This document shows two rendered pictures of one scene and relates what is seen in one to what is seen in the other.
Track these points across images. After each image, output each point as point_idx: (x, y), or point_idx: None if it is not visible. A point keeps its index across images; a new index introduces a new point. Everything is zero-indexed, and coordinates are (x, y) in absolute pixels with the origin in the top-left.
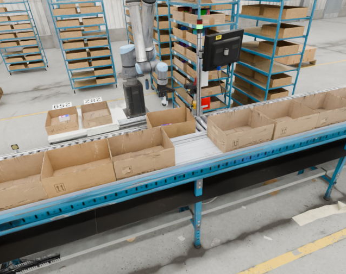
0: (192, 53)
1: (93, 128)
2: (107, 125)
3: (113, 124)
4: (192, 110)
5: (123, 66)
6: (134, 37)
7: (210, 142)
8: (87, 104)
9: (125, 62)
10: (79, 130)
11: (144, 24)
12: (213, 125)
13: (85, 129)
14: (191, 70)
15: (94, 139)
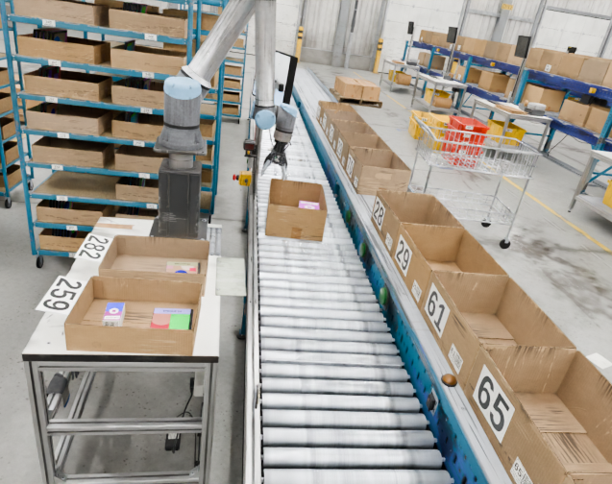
0: (144, 93)
1: (212, 285)
2: (215, 268)
3: (214, 260)
4: (250, 187)
5: (185, 128)
6: (271, 59)
7: (375, 197)
8: (103, 258)
9: (194, 117)
10: (207, 304)
11: (235, 35)
12: (379, 171)
13: (205, 296)
14: (143, 129)
15: (266, 291)
